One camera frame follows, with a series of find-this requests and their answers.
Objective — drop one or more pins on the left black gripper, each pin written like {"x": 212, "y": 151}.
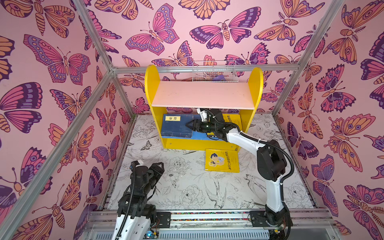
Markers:
{"x": 155, "y": 172}

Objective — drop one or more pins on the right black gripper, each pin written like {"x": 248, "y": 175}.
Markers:
{"x": 202, "y": 126}

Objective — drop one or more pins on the navy book bottom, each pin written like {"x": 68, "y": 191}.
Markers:
{"x": 174, "y": 126}

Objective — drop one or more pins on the yellow cartoon book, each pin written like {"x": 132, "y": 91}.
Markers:
{"x": 222, "y": 161}
{"x": 233, "y": 118}

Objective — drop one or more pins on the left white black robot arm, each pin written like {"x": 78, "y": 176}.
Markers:
{"x": 134, "y": 215}

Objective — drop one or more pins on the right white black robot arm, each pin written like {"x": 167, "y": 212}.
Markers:
{"x": 273, "y": 163}

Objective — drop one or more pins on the yellow wooden bookshelf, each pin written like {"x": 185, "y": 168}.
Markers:
{"x": 209, "y": 95}

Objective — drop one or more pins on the small green circuit board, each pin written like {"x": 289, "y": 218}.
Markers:
{"x": 150, "y": 235}

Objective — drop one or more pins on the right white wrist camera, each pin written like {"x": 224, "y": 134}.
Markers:
{"x": 204, "y": 115}

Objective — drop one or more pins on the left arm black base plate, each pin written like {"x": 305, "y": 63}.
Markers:
{"x": 163, "y": 220}

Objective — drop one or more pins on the aluminium mounting rail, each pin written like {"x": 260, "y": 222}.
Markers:
{"x": 308, "y": 224}

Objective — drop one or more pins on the clear wire basket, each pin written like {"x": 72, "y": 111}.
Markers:
{"x": 212, "y": 71}

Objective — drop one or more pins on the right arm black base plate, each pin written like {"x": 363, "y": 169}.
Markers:
{"x": 258, "y": 218}

